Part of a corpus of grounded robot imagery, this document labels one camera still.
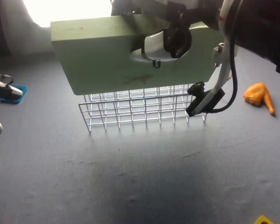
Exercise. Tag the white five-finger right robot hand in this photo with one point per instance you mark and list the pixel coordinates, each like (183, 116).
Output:
(154, 46)

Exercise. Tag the light green board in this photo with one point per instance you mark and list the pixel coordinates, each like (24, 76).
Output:
(95, 63)

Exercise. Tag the blue perforated block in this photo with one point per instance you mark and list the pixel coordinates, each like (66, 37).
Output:
(21, 96)

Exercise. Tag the orange toy chicken wing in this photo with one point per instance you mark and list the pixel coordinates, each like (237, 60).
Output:
(255, 94)

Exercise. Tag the grey table cloth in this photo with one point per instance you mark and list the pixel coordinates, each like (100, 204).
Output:
(140, 175)

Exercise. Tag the yellow block with two holes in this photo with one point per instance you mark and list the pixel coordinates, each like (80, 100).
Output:
(262, 219)

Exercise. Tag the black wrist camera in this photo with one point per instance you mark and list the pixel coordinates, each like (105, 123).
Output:
(207, 102)

